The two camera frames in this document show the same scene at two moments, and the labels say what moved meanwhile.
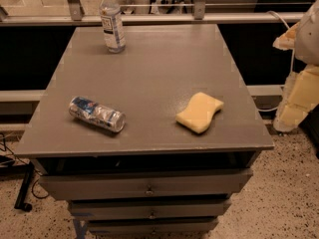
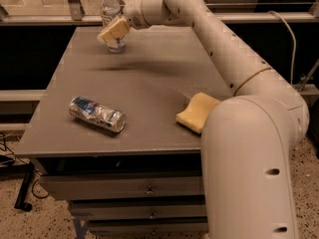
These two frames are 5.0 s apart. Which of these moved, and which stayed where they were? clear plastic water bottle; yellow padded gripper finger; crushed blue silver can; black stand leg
Moved: yellow padded gripper finger
Stayed: clear plastic water bottle; black stand leg; crushed blue silver can
